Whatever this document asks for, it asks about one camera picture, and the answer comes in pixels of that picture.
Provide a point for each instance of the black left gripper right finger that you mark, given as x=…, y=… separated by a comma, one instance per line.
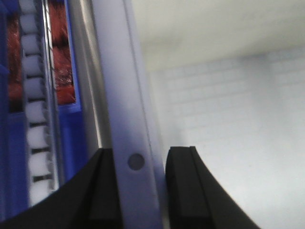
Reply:
x=195, y=198

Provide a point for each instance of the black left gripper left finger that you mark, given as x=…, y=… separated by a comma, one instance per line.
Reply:
x=89, y=200

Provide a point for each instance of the white plastic tote crate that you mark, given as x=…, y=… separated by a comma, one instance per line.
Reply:
x=228, y=77

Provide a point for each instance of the red items in bin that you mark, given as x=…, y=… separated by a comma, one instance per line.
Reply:
x=61, y=57

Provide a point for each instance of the blue bin lower shelf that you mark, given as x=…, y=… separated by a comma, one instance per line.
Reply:
x=13, y=182

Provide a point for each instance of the white roller conveyor track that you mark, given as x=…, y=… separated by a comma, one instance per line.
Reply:
x=43, y=146

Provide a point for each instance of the steel shelf side rail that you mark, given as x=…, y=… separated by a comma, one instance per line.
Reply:
x=89, y=70

